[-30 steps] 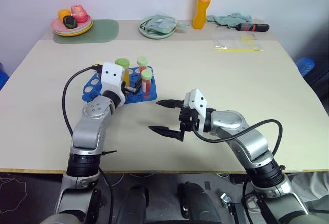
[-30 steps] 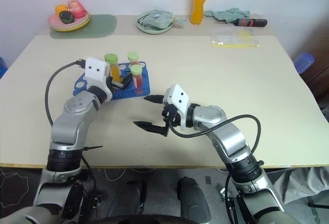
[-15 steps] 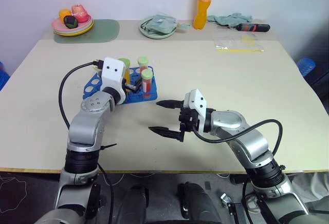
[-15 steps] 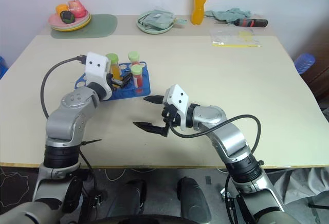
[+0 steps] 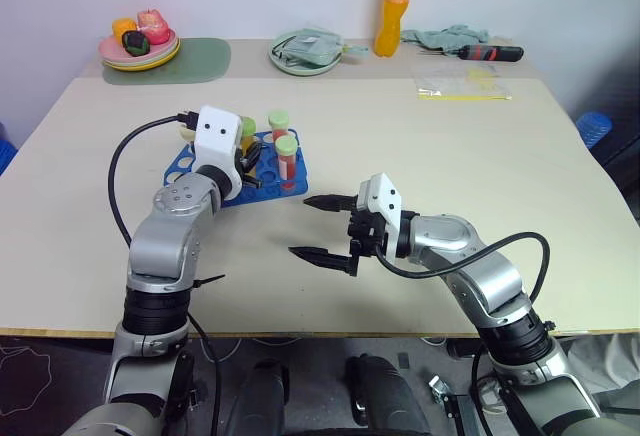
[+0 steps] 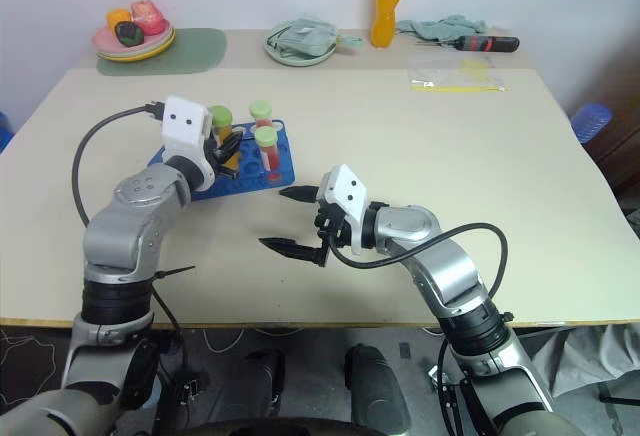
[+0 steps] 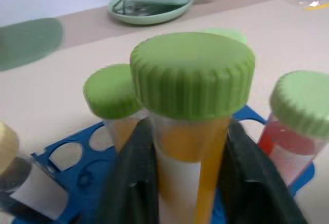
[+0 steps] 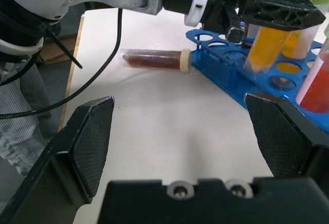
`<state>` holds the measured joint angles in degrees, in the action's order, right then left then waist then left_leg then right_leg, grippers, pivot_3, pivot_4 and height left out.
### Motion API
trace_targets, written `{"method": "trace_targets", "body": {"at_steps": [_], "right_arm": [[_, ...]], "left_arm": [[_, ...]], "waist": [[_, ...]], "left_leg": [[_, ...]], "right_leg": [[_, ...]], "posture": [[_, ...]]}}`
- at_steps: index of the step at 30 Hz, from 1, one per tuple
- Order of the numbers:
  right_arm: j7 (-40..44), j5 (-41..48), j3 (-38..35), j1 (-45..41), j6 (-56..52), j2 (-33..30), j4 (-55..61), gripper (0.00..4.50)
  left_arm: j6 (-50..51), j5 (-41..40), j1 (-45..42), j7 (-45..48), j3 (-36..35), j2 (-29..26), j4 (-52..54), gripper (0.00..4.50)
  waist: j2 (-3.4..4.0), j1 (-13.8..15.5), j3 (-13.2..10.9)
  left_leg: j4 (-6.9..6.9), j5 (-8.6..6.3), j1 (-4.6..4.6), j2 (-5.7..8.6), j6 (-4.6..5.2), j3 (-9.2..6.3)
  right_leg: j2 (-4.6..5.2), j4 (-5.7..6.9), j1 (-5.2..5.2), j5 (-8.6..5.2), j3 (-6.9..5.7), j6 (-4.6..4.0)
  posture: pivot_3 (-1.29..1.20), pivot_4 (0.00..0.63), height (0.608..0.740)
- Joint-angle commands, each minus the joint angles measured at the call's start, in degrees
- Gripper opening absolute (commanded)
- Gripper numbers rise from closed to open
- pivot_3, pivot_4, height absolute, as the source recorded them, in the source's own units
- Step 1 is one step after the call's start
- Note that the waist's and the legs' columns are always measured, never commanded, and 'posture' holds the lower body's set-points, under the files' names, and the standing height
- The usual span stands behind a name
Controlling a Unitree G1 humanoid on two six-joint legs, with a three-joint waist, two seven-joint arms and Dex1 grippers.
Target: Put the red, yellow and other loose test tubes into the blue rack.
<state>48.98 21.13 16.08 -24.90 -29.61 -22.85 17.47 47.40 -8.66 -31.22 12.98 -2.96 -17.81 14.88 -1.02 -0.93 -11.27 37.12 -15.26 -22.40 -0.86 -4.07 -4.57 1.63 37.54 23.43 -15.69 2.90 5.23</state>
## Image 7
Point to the yellow test tube green cap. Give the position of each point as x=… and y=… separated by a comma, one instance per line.
x=190, y=80
x=110, y=93

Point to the light green round plate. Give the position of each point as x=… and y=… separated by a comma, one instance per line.
x=151, y=10

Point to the dark green round mat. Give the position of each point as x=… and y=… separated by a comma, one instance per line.
x=28, y=43

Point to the blue test tube rack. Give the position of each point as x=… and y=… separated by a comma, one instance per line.
x=84, y=175

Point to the dark test tube cream cap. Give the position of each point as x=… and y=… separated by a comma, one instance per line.
x=28, y=183

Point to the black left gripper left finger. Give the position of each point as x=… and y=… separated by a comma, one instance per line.
x=131, y=183

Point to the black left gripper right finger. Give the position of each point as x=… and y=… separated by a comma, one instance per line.
x=254, y=183

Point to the red test tube green cap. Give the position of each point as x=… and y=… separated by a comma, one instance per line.
x=295, y=131

